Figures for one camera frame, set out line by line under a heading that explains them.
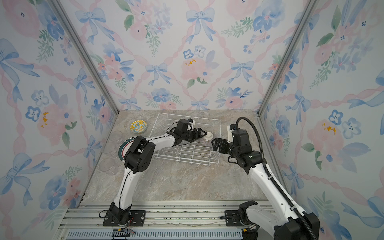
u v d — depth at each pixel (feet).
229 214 2.45
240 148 1.88
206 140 3.20
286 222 1.28
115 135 3.57
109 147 3.30
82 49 2.75
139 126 3.60
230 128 2.32
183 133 2.83
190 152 3.20
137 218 2.44
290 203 1.34
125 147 3.14
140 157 1.97
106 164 2.91
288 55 2.81
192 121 3.15
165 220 2.43
